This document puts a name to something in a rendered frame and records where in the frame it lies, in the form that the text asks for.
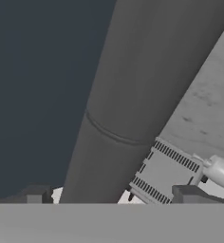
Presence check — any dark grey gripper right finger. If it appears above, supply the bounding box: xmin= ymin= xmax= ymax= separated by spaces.
xmin=171 ymin=184 xmax=224 ymax=204

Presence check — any dark grey cylindrical column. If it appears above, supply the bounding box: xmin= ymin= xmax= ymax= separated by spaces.
xmin=59 ymin=0 xmax=224 ymax=204

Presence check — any white rounded bottle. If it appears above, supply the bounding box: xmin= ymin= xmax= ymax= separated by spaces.
xmin=192 ymin=153 xmax=224 ymax=192

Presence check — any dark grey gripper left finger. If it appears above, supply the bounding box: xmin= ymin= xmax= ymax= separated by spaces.
xmin=0 ymin=184 xmax=54 ymax=204

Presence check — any grey box with black slots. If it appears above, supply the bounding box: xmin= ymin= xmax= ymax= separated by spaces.
xmin=128 ymin=136 xmax=210 ymax=205

